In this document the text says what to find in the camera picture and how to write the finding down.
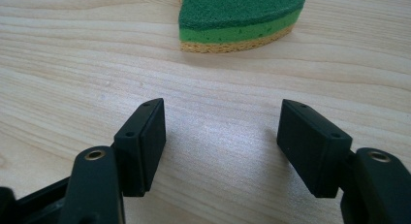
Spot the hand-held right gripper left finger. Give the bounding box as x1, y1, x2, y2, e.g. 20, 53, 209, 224
59, 98, 167, 224

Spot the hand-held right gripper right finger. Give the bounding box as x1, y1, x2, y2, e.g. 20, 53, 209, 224
276, 99, 411, 224

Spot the green and yellow sponge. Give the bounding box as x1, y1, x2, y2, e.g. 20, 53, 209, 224
173, 0, 306, 54

